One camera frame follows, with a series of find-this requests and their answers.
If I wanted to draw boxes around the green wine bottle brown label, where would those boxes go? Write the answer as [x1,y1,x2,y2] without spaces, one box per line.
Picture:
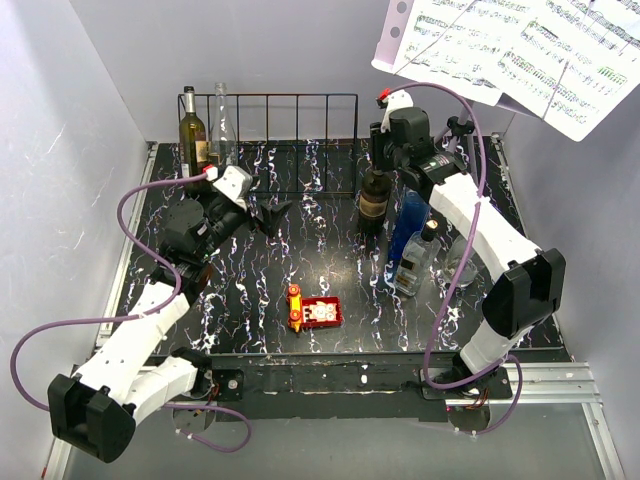
[358,170,393,234]

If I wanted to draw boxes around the clear tall bottle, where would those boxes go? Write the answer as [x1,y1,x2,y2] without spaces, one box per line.
[208,82,238,168]

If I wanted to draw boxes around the tall blue glass bottle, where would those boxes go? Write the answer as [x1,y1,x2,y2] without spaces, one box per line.
[387,187,430,282]

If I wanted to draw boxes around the clear square bottle black cap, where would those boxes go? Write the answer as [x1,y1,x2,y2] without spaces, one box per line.
[394,219,442,297]

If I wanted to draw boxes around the clear round bottle brown cap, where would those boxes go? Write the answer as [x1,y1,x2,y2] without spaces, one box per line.
[442,234,480,290]

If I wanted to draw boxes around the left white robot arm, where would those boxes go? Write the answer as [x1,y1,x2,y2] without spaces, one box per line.
[47,167,291,463]

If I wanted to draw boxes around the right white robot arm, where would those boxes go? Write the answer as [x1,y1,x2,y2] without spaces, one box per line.
[370,106,566,398]

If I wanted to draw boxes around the red yellow toy truck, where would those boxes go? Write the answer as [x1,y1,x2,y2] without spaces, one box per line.
[286,284,343,333]

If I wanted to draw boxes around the white sheet music pages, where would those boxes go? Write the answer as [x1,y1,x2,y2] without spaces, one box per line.
[391,0,640,143]

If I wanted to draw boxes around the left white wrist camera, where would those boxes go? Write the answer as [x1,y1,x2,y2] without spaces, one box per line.
[213,165,253,211]

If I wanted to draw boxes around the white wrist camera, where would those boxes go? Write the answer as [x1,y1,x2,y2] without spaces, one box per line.
[213,165,253,211]
[378,89,414,133]

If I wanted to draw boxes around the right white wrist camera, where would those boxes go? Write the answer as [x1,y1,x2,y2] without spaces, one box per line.
[378,89,414,133]

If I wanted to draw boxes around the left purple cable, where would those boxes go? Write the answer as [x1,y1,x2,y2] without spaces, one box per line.
[9,164,254,454]

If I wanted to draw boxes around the purple cable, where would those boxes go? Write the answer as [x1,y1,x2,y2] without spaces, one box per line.
[377,82,526,435]
[9,164,254,454]

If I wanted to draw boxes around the black wire wine rack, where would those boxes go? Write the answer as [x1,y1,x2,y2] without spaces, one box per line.
[176,91,360,197]

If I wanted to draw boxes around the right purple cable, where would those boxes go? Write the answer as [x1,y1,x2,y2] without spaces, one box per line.
[377,82,526,435]

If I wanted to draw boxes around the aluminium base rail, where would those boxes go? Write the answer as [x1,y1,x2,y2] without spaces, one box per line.
[42,142,626,480]

